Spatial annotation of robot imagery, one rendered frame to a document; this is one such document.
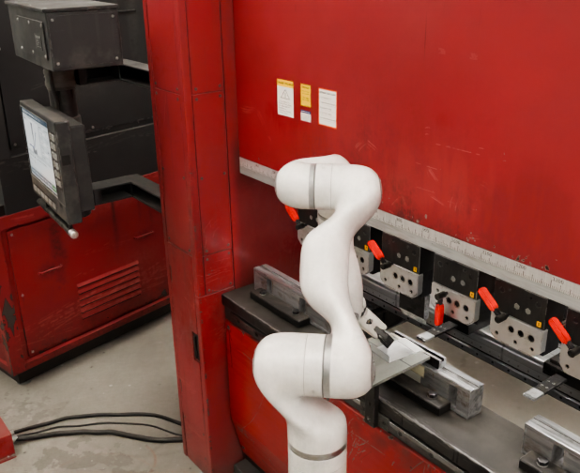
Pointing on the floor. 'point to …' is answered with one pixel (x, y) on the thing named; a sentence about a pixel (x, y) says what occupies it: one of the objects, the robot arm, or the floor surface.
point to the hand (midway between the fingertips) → (381, 336)
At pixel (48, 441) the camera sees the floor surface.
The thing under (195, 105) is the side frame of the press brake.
